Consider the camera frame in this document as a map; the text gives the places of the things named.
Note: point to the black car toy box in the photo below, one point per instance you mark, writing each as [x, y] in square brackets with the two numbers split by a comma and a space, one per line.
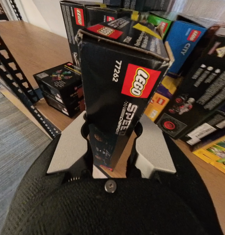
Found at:
[119, 99]

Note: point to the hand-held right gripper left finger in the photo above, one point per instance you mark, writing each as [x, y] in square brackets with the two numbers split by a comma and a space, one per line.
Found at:
[66, 152]

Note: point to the black metal rack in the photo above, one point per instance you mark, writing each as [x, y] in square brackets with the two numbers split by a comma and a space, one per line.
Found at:
[13, 68]

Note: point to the black box white label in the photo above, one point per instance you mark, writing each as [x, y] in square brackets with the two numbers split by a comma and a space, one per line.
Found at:
[211, 129]

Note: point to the yellow purple toy box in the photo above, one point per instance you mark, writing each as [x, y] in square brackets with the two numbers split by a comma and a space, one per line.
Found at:
[158, 104]

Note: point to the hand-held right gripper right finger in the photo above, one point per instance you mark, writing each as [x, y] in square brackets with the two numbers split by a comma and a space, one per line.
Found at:
[154, 152]

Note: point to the blue toy box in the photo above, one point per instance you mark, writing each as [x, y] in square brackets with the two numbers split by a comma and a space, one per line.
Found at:
[185, 44]

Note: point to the black toy box red wheel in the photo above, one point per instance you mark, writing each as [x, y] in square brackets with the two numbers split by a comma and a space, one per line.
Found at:
[204, 84]

